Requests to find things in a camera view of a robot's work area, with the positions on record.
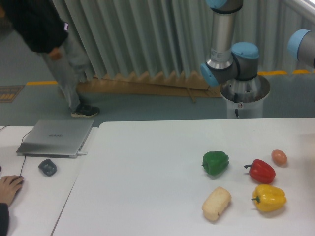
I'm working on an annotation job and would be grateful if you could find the operator hand on mouse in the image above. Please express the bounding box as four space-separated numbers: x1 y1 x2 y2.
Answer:
0 176 19 207

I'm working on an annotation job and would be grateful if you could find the yellow bell pepper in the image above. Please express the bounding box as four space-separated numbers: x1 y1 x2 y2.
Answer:
251 184 287 212

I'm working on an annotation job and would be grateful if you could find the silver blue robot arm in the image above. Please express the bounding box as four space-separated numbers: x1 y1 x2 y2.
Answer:
200 0 315 87

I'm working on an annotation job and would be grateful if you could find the operator black sleeve forearm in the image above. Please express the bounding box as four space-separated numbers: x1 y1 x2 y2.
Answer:
0 203 9 236

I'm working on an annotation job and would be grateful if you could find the green bell pepper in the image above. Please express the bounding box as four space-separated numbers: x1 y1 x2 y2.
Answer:
202 151 229 176

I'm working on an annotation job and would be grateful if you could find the red bell pepper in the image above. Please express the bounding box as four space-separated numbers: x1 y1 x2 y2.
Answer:
244 159 276 184

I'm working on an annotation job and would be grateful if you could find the small black plastic tray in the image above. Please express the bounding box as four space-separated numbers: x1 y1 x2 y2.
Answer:
38 159 57 177

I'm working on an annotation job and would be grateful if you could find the silver closed laptop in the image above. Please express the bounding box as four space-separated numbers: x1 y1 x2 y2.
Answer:
16 119 94 158

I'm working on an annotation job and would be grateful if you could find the walking person in black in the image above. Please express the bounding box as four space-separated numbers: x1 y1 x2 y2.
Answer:
0 0 99 118

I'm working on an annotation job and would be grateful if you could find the grey folding curtain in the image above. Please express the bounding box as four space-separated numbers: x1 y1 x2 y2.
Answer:
53 0 315 77

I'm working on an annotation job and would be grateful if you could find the flat brown cardboard sheet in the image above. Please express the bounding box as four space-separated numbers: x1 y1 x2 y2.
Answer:
77 71 221 103

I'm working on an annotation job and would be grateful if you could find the beige bread loaf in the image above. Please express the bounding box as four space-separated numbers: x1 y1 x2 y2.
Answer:
202 187 232 221

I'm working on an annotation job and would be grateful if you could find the brown egg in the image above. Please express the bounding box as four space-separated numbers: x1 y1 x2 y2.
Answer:
271 149 287 165

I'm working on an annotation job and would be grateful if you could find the black mouse cable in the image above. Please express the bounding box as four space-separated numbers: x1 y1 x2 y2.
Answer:
0 125 32 178

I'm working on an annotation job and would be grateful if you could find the white laptop plug cable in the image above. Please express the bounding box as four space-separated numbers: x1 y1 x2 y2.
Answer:
78 126 95 156

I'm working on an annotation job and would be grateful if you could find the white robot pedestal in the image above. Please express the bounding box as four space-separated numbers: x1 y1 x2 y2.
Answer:
220 75 270 119

